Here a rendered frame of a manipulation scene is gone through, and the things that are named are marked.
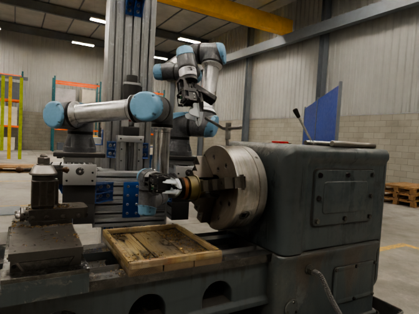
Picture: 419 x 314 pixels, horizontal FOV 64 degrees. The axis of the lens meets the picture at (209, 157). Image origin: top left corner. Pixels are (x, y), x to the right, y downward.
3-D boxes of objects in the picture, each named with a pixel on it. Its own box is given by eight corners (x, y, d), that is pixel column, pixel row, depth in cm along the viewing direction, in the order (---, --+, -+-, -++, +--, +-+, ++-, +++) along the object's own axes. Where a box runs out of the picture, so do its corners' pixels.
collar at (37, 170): (56, 172, 108) (56, 164, 108) (58, 176, 101) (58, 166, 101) (28, 172, 104) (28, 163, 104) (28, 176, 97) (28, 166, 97)
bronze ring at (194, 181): (197, 173, 125) (174, 173, 120) (209, 177, 117) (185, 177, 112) (195, 197, 125) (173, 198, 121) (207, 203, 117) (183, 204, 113)
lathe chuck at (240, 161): (212, 217, 143) (216, 144, 141) (257, 238, 115) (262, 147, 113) (193, 218, 138) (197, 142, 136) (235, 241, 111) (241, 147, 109)
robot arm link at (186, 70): (191, 76, 146) (199, 66, 139) (192, 86, 144) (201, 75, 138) (176, 74, 142) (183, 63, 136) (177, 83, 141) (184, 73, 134)
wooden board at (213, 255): (176, 232, 137) (177, 222, 137) (222, 263, 106) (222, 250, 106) (101, 239, 123) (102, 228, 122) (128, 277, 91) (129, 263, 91)
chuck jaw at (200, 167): (216, 184, 129) (206, 160, 135) (221, 176, 125) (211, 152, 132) (190, 184, 123) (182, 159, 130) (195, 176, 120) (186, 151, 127)
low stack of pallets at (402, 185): (403, 198, 868) (404, 181, 865) (439, 204, 796) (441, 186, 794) (376, 200, 799) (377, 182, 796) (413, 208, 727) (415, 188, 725)
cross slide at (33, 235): (64, 222, 121) (65, 210, 121) (83, 264, 84) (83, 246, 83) (10, 226, 113) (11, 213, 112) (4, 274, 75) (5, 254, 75)
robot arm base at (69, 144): (63, 150, 165) (63, 130, 165) (95, 151, 171) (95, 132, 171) (62, 152, 151) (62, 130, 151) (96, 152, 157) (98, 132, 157)
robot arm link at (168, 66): (183, 41, 192) (149, 61, 150) (202, 41, 189) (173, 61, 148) (185, 61, 197) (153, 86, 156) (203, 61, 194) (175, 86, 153)
